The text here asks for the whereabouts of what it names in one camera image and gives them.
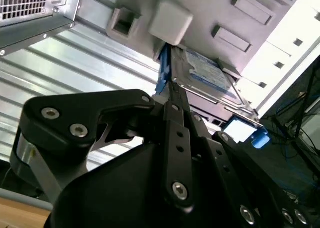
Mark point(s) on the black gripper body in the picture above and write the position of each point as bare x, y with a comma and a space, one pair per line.
112, 193

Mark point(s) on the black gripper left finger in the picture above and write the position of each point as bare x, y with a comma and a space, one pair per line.
75, 112

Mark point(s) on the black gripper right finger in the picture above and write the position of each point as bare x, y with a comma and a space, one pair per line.
237, 168

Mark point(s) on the hard disk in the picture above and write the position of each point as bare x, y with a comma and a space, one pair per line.
207, 72

